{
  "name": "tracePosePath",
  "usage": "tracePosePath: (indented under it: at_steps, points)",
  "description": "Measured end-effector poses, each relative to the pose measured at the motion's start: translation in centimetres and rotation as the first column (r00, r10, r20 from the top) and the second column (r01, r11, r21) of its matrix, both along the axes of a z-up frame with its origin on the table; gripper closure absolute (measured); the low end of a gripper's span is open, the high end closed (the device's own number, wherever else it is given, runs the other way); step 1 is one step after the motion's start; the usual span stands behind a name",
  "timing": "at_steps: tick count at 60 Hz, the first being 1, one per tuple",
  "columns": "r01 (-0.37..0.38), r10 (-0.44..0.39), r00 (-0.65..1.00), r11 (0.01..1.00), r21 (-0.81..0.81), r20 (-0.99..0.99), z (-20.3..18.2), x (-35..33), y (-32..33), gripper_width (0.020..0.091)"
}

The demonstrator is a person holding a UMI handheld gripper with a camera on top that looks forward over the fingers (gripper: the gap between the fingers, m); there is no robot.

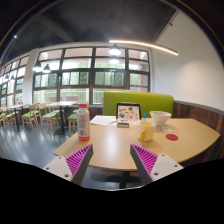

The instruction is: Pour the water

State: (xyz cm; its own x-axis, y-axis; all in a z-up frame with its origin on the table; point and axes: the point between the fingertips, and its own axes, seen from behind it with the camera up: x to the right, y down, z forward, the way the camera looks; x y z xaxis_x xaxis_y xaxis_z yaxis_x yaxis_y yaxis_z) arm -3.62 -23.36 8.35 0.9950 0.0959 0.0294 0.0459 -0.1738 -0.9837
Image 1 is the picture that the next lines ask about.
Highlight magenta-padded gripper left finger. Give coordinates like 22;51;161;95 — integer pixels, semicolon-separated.
42;143;94;186

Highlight curved linear ceiling light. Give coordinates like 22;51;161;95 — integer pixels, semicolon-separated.
108;39;180;57

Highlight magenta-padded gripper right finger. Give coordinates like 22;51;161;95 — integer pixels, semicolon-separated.
129;143;185;186

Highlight green-seated wooden chairs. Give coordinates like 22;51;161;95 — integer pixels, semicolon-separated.
0;102;80;135

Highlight flat round red coaster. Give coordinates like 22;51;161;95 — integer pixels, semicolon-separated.
165;133;179;142

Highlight white bowl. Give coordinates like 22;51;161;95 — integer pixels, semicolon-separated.
149;110;173;127

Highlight wooden dining table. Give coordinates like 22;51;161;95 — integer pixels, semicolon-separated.
6;103;30;132
45;100;80;135

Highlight black pendant lamps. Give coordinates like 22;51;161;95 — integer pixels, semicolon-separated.
2;43;123;83

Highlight green upholstered bench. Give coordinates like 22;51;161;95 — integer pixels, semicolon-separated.
102;90;175;119

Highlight black-framed picture tablet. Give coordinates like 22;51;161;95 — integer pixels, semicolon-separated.
115;102;142;123

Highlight white paper sheets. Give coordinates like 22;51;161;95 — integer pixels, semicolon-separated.
89;114;118;127

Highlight red-capped drink bottle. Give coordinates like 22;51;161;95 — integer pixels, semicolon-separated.
76;103;92;142

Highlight small dark box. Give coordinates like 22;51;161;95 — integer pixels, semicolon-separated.
116;120;131;129

